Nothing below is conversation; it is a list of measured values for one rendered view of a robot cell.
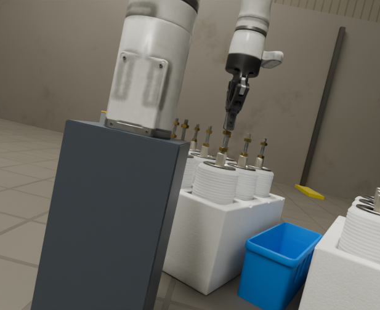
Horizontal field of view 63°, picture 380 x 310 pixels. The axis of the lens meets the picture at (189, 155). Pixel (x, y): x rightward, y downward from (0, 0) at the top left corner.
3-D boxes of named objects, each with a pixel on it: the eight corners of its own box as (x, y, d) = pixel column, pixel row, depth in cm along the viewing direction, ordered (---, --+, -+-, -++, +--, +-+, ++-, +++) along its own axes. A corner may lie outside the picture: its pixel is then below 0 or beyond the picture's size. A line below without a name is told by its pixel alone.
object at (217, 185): (178, 243, 68) (196, 163, 66) (185, 230, 77) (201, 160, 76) (221, 255, 67) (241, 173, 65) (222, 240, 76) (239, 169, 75)
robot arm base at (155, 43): (164, 139, 38) (194, -2, 37) (92, 123, 39) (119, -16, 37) (174, 138, 47) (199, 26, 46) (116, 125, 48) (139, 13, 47)
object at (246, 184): (238, 245, 76) (255, 173, 74) (202, 231, 80) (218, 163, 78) (247, 235, 85) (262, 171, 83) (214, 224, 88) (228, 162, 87)
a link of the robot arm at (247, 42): (284, 63, 65) (291, 32, 64) (232, 50, 64) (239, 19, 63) (270, 70, 74) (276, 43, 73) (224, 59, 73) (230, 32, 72)
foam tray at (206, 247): (206, 296, 62) (226, 210, 61) (85, 227, 84) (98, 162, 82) (271, 254, 95) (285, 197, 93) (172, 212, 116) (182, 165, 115)
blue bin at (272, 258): (281, 321, 60) (297, 261, 59) (230, 294, 65) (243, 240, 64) (313, 276, 85) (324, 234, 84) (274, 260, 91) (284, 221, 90)
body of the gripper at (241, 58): (225, 55, 73) (216, 95, 73) (232, 47, 64) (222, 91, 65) (256, 63, 73) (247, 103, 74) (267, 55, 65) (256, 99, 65)
